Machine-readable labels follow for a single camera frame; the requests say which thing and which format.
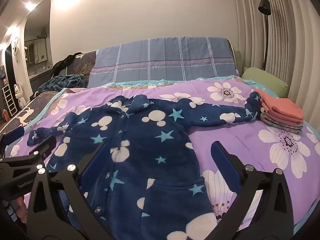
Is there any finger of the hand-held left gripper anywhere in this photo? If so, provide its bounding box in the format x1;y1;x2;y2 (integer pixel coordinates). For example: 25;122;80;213
0;135;57;167
0;126;25;156

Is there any teal fleece blanket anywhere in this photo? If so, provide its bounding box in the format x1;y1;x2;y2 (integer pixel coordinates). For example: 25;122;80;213
37;75;87;93

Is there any grey patterned folded garment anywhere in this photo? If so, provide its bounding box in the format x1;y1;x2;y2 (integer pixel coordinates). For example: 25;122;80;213
260;114;304;135

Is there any pink folded garment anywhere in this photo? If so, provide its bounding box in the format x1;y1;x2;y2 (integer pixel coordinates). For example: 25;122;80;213
254;89;305;127

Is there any black clothing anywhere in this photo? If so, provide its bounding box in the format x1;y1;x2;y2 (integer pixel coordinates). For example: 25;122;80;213
51;52;83;79

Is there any black wall panel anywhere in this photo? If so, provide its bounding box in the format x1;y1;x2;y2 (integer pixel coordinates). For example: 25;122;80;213
4;44;13;85

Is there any white bear wall clock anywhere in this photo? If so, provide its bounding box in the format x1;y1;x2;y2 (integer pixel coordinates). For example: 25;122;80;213
11;37;19;60

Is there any white cat figurine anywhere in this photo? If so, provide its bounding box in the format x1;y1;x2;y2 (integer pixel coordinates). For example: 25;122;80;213
14;82;27;109

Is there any white ladder rack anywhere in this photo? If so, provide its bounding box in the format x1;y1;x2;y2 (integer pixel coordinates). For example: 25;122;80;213
1;85;18;117

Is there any brown patterned bedspread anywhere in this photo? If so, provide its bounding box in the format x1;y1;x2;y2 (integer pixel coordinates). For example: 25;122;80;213
0;50;97;135

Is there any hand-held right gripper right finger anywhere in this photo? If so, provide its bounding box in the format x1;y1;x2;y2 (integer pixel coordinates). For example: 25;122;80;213
211;141;294;240

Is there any blue star fleece onesie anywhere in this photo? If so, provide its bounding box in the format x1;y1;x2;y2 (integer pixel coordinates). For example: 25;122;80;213
27;92;263;240

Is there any cream curtain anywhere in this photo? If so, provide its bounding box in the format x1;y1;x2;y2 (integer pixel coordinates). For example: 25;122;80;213
231;0;320;120

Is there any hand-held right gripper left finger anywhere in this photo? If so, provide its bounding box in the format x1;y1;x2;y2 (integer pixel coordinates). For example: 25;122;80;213
26;142;113;240

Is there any blue plaid bedding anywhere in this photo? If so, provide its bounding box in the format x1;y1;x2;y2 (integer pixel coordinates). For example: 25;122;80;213
86;37;240;89

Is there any black floor lamp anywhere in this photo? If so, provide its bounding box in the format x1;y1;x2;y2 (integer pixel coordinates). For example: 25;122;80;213
258;0;272;70

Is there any purple floral blanket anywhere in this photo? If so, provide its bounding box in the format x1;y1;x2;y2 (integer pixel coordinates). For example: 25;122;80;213
5;76;320;233

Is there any green pillow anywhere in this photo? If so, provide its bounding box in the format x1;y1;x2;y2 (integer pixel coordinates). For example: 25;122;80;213
241;67;289;98

